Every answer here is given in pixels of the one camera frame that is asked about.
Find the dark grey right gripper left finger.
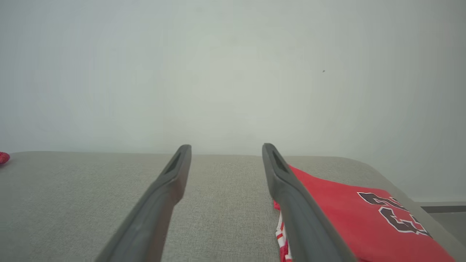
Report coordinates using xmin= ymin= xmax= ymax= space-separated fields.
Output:
xmin=95 ymin=144 xmax=192 ymax=262

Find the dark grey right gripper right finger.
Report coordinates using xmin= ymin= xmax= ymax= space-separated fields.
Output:
xmin=262 ymin=143 xmax=358 ymax=262

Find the red jersey with striped trim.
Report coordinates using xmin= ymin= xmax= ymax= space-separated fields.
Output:
xmin=274 ymin=164 xmax=457 ymax=262

